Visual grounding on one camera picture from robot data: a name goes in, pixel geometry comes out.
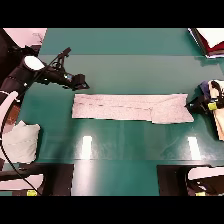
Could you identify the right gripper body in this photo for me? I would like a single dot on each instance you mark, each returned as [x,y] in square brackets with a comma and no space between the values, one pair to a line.
[199,106]

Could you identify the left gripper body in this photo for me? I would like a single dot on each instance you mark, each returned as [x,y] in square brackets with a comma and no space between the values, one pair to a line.
[79,82]

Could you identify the pale pink shirt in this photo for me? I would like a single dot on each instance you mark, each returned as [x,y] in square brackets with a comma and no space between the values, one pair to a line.
[133,107]

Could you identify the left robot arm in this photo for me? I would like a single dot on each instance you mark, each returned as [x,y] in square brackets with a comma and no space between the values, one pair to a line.
[23,75]

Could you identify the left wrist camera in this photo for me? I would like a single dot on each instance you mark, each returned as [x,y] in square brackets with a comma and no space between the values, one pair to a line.
[60,60]

